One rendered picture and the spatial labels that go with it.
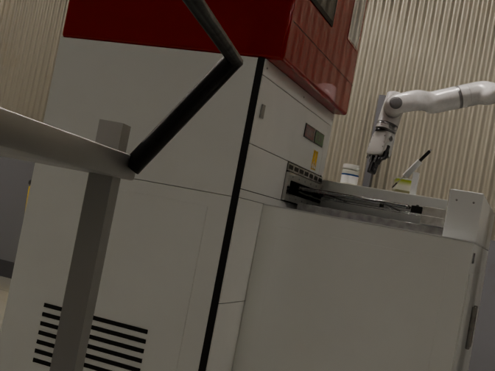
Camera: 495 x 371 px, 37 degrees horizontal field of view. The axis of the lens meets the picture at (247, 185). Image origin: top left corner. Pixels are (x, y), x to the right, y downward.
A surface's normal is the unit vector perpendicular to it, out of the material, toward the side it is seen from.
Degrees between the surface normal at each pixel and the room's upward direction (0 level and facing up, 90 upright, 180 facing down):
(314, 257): 90
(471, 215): 90
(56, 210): 90
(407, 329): 90
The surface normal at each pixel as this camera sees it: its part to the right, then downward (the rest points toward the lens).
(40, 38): -0.40, -0.11
